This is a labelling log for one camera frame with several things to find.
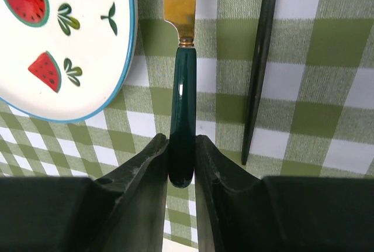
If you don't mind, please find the white plate with strawberries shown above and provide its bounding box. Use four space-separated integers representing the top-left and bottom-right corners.
1 0 137 123

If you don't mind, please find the green handled knife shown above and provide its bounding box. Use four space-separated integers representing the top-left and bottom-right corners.
163 0 197 188

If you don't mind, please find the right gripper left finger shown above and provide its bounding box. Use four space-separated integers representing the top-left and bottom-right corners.
1 134 168 251

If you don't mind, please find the black spoon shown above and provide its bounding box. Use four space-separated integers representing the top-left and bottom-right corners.
241 0 276 165

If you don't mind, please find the green white checkered tablecloth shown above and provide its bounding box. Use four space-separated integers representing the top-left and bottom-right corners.
0 0 374 248

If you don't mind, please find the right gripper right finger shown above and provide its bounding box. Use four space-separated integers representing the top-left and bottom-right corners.
195 136 373 251

